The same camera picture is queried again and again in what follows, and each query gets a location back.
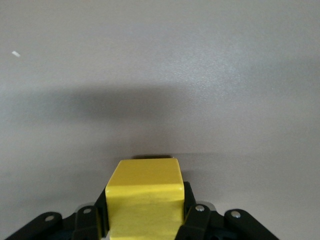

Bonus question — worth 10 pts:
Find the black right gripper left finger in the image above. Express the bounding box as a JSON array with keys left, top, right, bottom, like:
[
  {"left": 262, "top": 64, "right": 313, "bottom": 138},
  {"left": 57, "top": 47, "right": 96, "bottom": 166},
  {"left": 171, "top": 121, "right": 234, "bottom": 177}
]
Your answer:
[{"left": 0, "top": 186, "right": 110, "bottom": 240}]

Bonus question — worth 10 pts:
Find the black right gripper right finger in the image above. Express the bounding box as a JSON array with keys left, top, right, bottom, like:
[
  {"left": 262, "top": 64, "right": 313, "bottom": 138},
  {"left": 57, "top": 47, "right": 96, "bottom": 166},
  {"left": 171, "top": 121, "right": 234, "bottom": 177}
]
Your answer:
[{"left": 174, "top": 181, "right": 280, "bottom": 240}]

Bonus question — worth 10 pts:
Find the yellow block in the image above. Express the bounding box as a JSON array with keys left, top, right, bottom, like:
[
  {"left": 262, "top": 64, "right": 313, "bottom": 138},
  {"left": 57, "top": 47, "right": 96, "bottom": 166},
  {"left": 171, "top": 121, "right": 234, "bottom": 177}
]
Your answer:
[{"left": 104, "top": 159, "right": 186, "bottom": 239}]

